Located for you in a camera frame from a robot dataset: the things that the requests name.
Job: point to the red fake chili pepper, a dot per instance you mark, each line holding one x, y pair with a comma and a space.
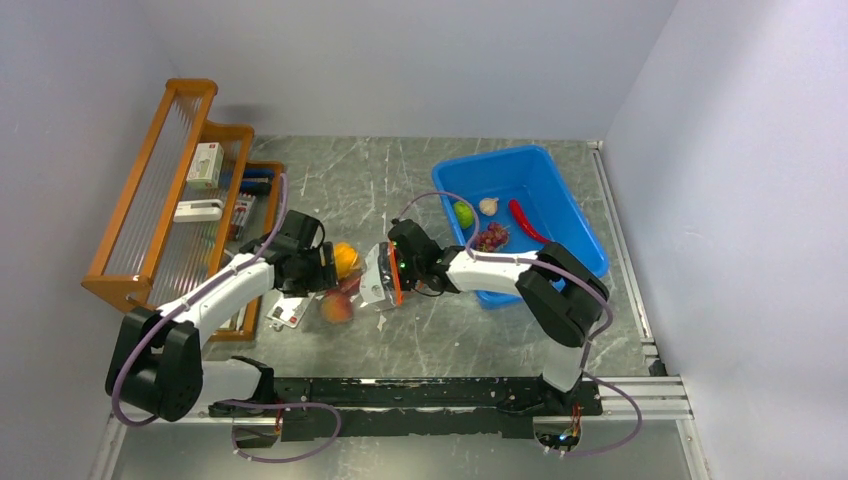
523, 222

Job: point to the red fake grape bunch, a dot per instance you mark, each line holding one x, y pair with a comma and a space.
492, 239

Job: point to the fake garlic bulb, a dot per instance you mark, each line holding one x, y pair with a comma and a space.
488, 206

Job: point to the white flat device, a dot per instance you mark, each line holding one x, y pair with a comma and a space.
198, 211

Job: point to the yellow fake bell pepper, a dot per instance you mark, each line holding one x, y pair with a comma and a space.
346, 260

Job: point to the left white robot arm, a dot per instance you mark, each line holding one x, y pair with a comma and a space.
157, 365

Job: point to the clear zip top bag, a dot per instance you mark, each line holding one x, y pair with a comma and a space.
377, 284

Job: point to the fake peach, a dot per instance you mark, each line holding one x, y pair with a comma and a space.
336, 308

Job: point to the blue plastic bin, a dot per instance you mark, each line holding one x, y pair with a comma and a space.
533, 201

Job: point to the blue marker pens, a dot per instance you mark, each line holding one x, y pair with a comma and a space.
257, 182

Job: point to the green fake fruit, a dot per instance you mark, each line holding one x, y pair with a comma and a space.
464, 215

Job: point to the white box with red label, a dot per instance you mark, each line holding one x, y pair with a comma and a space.
205, 168

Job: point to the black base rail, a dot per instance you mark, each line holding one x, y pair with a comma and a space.
356, 407

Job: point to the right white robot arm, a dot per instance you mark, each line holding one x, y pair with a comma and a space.
565, 299

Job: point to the white blister pack card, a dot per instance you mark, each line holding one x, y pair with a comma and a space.
287, 312

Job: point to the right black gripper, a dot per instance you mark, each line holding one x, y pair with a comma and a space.
406, 285

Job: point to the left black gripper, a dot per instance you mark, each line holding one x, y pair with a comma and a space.
324, 277

